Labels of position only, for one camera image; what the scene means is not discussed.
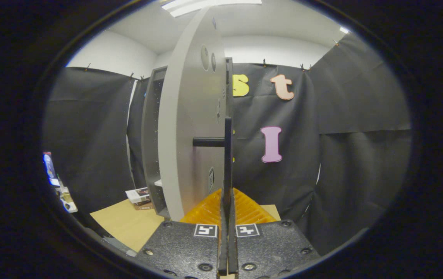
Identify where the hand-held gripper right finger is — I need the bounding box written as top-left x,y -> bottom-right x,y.
227,189 -> 321,279

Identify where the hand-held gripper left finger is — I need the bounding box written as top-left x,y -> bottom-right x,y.
134,189 -> 228,279

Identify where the black door handle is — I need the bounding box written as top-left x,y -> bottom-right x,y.
192,117 -> 233,204

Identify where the grey shoe cabinet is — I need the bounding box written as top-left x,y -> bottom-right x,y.
141,66 -> 170,217

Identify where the light grey shoe cabinet door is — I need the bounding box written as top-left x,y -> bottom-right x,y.
158,7 -> 234,221

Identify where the black backdrop cloth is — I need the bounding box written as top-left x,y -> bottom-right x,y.
43,33 -> 412,256

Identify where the long ceiling light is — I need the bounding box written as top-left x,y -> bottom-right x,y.
161,0 -> 263,18

